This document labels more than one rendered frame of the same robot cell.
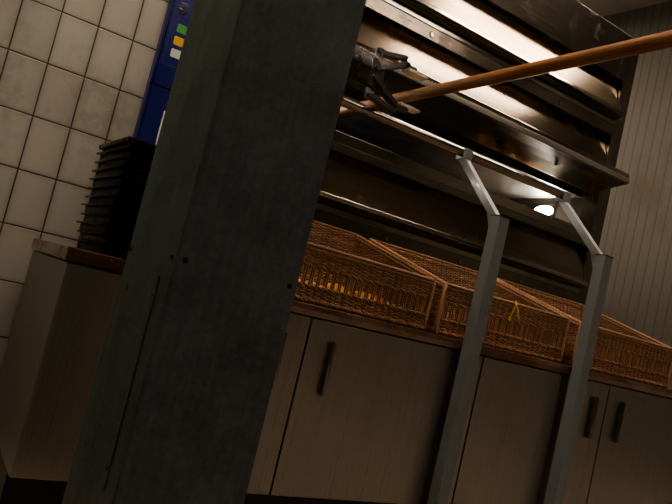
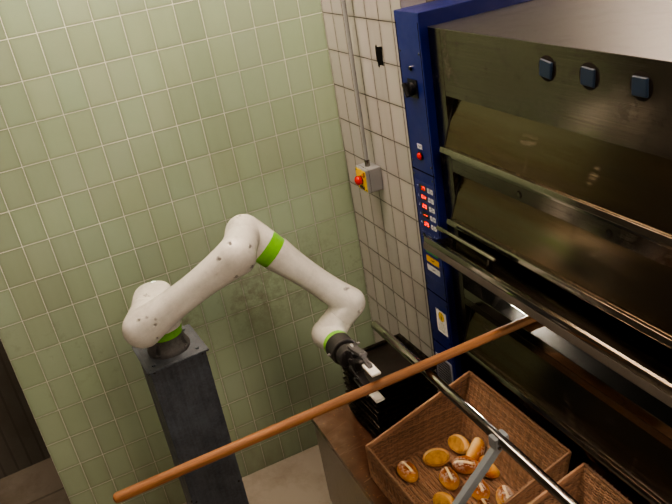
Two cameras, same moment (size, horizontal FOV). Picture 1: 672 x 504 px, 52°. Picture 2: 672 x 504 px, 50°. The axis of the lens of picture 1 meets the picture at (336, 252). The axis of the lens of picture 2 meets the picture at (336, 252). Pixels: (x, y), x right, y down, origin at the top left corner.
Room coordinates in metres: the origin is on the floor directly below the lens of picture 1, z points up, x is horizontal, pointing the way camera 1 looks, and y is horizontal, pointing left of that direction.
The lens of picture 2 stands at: (2.09, -1.86, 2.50)
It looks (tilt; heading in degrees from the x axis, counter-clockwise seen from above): 26 degrees down; 100
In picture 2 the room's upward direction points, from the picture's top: 10 degrees counter-clockwise
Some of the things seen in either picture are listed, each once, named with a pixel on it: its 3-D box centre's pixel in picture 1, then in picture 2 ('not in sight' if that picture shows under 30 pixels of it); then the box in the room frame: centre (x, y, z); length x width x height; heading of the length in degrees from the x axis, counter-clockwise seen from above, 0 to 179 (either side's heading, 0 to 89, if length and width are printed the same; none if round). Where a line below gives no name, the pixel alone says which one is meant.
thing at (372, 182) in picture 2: not in sight; (368, 177); (1.77, 0.96, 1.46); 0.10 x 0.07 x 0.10; 121
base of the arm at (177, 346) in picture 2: not in sight; (162, 333); (1.04, 0.23, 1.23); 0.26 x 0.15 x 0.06; 125
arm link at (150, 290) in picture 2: not in sight; (156, 311); (1.07, 0.17, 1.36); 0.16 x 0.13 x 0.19; 95
